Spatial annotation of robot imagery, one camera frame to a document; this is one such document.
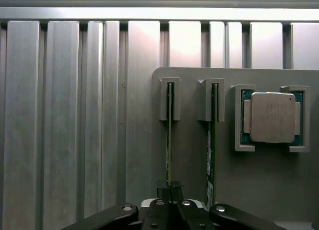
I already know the grey parts rack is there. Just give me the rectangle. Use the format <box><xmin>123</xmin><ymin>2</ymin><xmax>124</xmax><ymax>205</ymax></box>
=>
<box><xmin>151</xmin><ymin>67</ymin><xmax>319</xmax><ymax>230</ymax></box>

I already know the silver CPU on green board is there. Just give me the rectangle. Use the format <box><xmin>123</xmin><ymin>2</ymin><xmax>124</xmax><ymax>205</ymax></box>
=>
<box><xmin>240</xmin><ymin>89</ymin><xmax>304</xmax><ymax>145</ymax></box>

